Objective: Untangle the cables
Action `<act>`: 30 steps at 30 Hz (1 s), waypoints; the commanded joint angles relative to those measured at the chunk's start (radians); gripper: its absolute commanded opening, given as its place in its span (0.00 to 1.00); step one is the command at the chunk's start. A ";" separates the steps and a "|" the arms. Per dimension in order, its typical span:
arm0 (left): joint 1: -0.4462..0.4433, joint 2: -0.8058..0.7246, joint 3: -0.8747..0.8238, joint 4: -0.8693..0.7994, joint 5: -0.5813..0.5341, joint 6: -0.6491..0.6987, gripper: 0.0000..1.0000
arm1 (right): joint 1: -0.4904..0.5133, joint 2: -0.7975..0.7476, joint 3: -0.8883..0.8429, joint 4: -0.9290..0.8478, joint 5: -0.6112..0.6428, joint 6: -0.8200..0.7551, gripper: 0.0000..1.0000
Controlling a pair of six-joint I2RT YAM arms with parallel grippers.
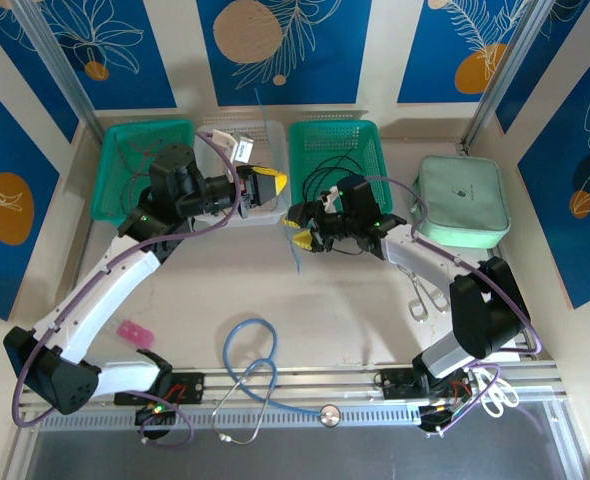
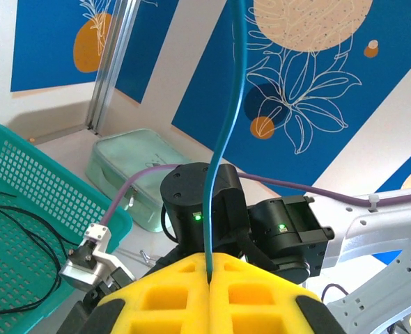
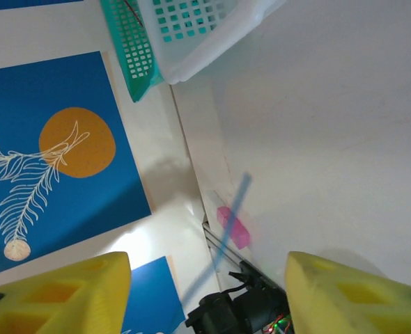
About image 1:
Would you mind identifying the small pink plastic box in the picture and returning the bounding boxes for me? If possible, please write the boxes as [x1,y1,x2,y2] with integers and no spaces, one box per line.
[117,319,155,350]

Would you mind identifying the mint green zip pouch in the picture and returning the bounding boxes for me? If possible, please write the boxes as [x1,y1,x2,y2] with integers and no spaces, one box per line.
[410,153,512,250]

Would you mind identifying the small black controller board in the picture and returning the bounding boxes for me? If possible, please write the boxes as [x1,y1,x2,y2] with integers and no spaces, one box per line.
[417,402,459,439]
[133,397,179,427]

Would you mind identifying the slotted grey cable duct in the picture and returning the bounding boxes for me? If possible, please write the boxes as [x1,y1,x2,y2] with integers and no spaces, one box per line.
[37,403,424,434]

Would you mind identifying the white plastic mesh basket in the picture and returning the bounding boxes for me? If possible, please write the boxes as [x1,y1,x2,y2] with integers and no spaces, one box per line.
[192,119,292,229]

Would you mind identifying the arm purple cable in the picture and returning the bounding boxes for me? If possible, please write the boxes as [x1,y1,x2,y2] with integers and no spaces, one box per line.
[364,174,544,439]
[13,144,241,446]

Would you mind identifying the aluminium mounting rail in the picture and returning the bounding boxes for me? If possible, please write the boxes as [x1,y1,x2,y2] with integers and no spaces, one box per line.
[19,367,576,404]

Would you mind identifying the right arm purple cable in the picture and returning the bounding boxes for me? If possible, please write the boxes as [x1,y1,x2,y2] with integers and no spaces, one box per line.
[364,174,544,439]

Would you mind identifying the aluminium frame post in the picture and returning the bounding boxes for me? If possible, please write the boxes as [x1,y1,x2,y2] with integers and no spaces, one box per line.
[12,0,101,126]
[460,0,554,147]

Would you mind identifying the scissors with white handles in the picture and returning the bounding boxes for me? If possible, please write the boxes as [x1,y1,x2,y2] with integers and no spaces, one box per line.
[467,367,521,420]

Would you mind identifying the blue tube stethoscope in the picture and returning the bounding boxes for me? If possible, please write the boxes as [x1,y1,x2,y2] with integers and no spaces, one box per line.
[209,317,341,445]

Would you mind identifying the metal forceps with ring handles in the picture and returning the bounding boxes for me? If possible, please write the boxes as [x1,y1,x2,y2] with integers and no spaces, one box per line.
[397,264,451,322]

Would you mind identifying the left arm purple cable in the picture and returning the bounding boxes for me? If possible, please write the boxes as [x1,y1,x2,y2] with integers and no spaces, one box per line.
[13,144,241,446]

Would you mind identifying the teal plastic mesh basket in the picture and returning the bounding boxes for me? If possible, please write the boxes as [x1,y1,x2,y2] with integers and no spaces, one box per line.
[89,118,197,224]
[288,118,395,226]

